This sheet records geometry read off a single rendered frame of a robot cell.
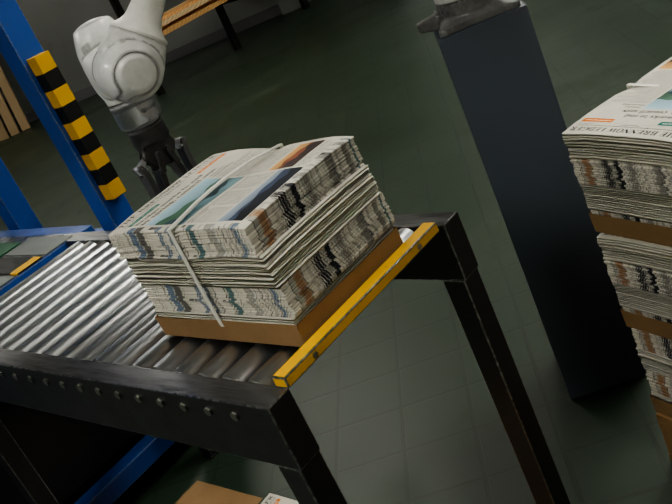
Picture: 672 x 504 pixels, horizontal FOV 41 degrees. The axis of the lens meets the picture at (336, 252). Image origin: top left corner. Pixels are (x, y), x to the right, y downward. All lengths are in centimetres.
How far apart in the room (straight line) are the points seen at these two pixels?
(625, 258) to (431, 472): 85
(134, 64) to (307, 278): 46
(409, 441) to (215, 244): 125
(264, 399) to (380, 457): 118
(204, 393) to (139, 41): 59
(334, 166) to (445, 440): 117
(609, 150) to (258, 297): 69
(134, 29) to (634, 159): 88
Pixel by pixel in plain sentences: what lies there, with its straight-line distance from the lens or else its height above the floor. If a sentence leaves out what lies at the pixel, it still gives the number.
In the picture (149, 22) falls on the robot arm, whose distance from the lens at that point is 159.
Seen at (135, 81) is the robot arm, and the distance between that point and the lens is 153.
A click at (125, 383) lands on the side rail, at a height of 80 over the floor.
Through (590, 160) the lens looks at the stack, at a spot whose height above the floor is 77.
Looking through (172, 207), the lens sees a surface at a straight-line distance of 155.
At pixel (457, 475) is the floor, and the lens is 231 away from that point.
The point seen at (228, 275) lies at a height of 94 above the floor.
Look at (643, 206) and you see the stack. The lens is 169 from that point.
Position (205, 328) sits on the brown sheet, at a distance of 155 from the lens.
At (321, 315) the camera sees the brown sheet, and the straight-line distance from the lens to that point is 140.
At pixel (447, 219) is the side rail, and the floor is 80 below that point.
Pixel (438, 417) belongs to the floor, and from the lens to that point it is 252.
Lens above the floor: 144
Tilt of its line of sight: 23 degrees down
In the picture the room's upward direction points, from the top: 25 degrees counter-clockwise
